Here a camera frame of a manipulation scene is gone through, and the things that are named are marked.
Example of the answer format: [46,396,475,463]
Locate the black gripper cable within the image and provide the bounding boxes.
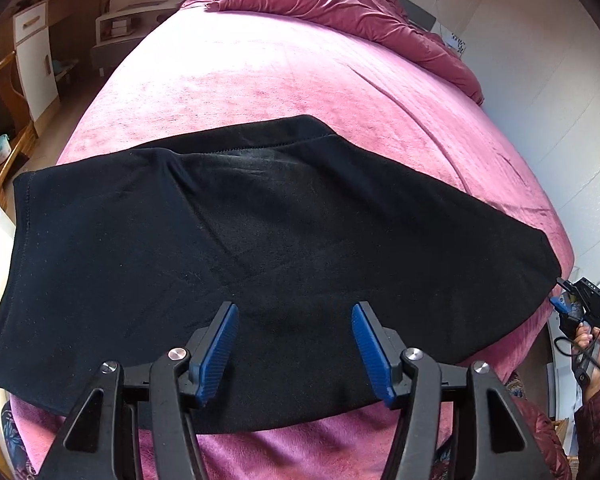
[554,327,600,388]

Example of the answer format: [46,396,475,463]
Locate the grey bed headboard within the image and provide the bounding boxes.
[399,0,437,35]

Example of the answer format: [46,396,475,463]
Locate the crimson duvet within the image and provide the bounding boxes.
[205,0,484,107]

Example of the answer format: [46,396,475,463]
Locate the wooden desk with white cabinet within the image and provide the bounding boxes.
[0,0,112,127]

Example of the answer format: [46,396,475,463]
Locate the wooden side table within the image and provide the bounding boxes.
[0,50,40,197]

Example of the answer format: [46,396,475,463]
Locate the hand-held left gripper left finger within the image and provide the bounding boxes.
[27,301,240,480]

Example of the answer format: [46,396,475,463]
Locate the white nightstand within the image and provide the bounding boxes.
[91,0,175,77]

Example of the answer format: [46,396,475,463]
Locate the bed with pink sheet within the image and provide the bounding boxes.
[0,0,577,480]

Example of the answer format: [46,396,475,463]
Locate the person's maroon jacket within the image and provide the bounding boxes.
[502,369,572,480]

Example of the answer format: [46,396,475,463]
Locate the black pants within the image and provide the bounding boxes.
[0,115,562,435]

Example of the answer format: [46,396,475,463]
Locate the floral mattress side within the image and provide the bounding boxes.
[0,399,48,480]

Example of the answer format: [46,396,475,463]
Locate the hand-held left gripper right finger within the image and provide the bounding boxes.
[351,301,556,480]

